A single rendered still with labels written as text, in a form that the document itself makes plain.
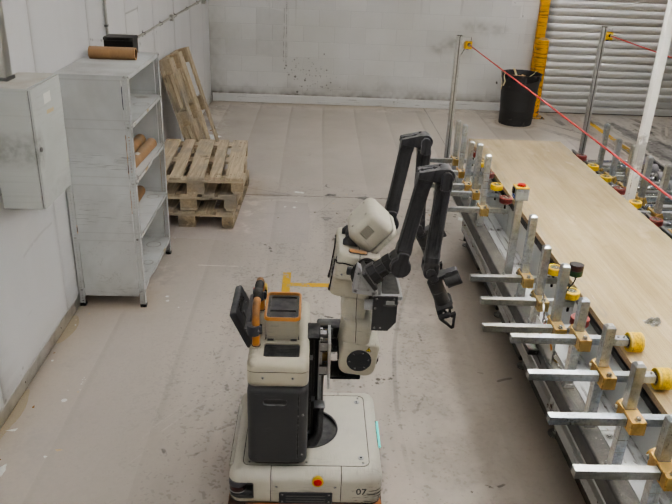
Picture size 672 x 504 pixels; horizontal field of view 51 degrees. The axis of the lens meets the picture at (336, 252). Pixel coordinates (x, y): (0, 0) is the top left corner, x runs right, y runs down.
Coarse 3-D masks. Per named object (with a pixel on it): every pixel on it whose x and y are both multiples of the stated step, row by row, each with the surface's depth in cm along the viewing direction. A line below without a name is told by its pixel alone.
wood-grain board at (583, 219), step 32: (512, 160) 514; (544, 160) 517; (576, 160) 521; (544, 192) 451; (576, 192) 454; (608, 192) 456; (544, 224) 400; (576, 224) 402; (608, 224) 404; (640, 224) 406; (576, 256) 361; (608, 256) 363; (640, 256) 364; (608, 288) 329; (640, 288) 330; (608, 320) 301; (640, 320) 302; (640, 352) 278
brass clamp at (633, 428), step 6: (618, 402) 237; (618, 408) 236; (624, 408) 233; (636, 408) 233; (630, 414) 230; (636, 414) 230; (630, 420) 227; (642, 420) 227; (624, 426) 231; (630, 426) 227; (636, 426) 226; (642, 426) 226; (630, 432) 227; (636, 432) 227; (642, 432) 227
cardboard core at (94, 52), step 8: (88, 48) 457; (96, 48) 457; (104, 48) 457; (112, 48) 457; (120, 48) 458; (128, 48) 458; (96, 56) 458; (104, 56) 458; (112, 56) 458; (120, 56) 458; (128, 56) 458; (136, 56) 464
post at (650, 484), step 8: (664, 424) 207; (664, 432) 207; (664, 440) 207; (656, 448) 211; (664, 448) 208; (656, 456) 211; (664, 456) 209; (648, 480) 216; (656, 480) 213; (648, 488) 215; (656, 488) 214; (648, 496) 215; (656, 496) 215
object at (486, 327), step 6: (486, 324) 302; (492, 324) 302; (498, 324) 302; (504, 324) 302; (510, 324) 303; (516, 324) 303; (522, 324) 303; (528, 324) 303; (534, 324) 303; (540, 324) 304; (546, 324) 304; (486, 330) 302; (492, 330) 302; (498, 330) 302; (504, 330) 302; (510, 330) 302; (516, 330) 302; (522, 330) 302; (528, 330) 302; (534, 330) 302; (540, 330) 302; (546, 330) 302
